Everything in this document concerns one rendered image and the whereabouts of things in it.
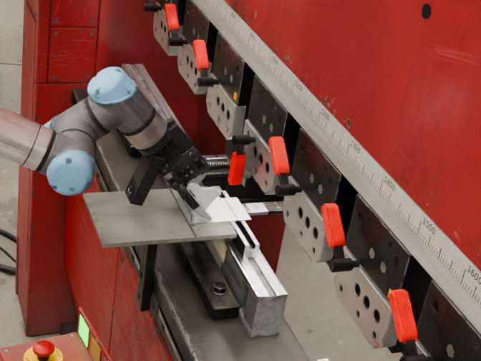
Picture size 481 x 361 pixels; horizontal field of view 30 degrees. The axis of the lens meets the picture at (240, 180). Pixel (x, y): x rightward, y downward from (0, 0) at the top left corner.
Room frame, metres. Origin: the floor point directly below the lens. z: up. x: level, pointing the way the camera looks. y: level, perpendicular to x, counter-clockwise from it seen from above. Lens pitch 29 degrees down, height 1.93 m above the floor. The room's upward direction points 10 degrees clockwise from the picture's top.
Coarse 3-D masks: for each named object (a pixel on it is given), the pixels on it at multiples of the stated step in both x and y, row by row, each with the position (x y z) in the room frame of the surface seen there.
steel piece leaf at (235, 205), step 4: (228, 200) 1.58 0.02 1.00; (232, 200) 1.59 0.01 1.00; (236, 200) 1.59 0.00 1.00; (228, 204) 1.57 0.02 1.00; (232, 204) 1.57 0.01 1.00; (236, 204) 1.57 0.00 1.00; (240, 204) 1.57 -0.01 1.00; (232, 208) 1.55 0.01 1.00; (236, 208) 1.55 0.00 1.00; (240, 208) 1.56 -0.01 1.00; (244, 208) 1.56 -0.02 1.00; (236, 212) 1.54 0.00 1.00; (240, 212) 1.54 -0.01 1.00; (244, 212) 1.55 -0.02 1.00; (236, 216) 1.52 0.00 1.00; (240, 216) 1.53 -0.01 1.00; (244, 216) 1.53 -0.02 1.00; (248, 216) 1.53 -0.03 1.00; (240, 220) 1.51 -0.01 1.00; (244, 220) 1.52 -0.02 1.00
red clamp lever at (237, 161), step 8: (240, 136) 1.38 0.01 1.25; (248, 136) 1.39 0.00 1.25; (240, 144) 1.38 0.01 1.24; (248, 144) 1.38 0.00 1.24; (240, 152) 1.38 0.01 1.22; (232, 160) 1.38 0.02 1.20; (240, 160) 1.38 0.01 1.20; (232, 168) 1.37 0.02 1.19; (240, 168) 1.38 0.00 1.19; (232, 176) 1.38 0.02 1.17; (240, 176) 1.38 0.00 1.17; (232, 184) 1.38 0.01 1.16
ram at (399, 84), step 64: (256, 0) 1.49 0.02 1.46; (320, 0) 1.28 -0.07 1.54; (384, 0) 1.13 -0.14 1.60; (448, 0) 1.01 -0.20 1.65; (256, 64) 1.45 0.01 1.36; (320, 64) 1.25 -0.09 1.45; (384, 64) 1.09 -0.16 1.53; (448, 64) 0.98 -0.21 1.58; (320, 128) 1.21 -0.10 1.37; (384, 128) 1.06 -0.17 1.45; (448, 128) 0.95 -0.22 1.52; (448, 192) 0.92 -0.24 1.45
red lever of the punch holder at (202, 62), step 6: (198, 42) 1.62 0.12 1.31; (204, 42) 1.63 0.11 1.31; (198, 48) 1.61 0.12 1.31; (204, 48) 1.62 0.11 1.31; (198, 54) 1.60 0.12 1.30; (204, 54) 1.61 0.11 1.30; (198, 60) 1.59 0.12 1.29; (204, 60) 1.60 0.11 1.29; (198, 66) 1.59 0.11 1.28; (204, 66) 1.59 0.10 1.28; (204, 72) 1.58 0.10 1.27; (198, 78) 1.57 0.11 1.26; (204, 78) 1.57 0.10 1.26; (210, 78) 1.57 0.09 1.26; (198, 84) 1.56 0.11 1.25; (204, 84) 1.56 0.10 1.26; (210, 84) 1.57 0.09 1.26; (216, 84) 1.58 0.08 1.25
